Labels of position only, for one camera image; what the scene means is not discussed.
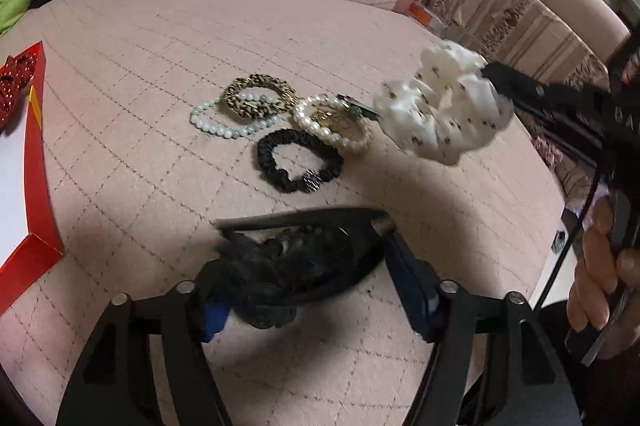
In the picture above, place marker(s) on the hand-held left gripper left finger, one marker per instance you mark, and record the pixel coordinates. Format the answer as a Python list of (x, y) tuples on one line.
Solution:
[(215, 317)]

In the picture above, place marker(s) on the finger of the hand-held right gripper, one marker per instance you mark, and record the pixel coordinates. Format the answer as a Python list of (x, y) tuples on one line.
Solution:
[(530, 89), (570, 131)]

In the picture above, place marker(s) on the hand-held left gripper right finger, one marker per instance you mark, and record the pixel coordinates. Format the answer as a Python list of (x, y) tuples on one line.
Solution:
[(410, 288)]

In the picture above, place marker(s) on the white patterned scrunchie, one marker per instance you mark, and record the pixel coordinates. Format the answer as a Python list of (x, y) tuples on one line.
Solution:
[(440, 111)]

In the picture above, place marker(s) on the black scrunchie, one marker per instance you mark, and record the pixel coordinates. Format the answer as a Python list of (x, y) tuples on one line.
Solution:
[(280, 178)]

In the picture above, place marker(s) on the leopard print scrunchie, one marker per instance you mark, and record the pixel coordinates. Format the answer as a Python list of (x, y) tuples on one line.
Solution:
[(250, 106)]

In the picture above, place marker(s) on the red shallow box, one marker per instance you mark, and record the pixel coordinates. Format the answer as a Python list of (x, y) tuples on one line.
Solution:
[(37, 186)]

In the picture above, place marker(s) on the person's right hand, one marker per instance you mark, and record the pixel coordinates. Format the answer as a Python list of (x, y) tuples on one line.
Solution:
[(592, 276)]

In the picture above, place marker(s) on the striped beige blanket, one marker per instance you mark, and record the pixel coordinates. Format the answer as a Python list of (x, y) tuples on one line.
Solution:
[(520, 16)]

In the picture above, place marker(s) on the small orange box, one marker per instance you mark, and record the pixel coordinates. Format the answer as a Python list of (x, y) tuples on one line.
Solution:
[(425, 15)]

